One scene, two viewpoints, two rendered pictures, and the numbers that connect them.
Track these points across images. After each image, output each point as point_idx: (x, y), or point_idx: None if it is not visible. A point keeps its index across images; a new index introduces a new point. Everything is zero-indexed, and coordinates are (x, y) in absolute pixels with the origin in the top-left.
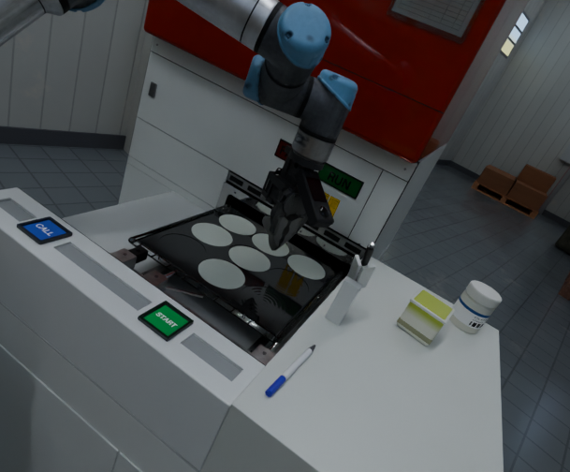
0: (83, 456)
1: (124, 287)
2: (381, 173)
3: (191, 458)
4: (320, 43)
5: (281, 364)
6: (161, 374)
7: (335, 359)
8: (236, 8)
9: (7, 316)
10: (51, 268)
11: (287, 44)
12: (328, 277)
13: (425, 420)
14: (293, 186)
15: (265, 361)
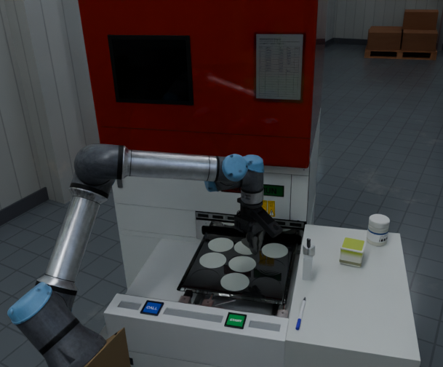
0: None
1: (206, 315)
2: (291, 177)
3: None
4: (245, 170)
5: (294, 314)
6: (248, 344)
7: (317, 298)
8: (201, 173)
9: (150, 357)
10: (172, 323)
11: (231, 178)
12: (290, 250)
13: (369, 306)
14: (252, 219)
15: (285, 316)
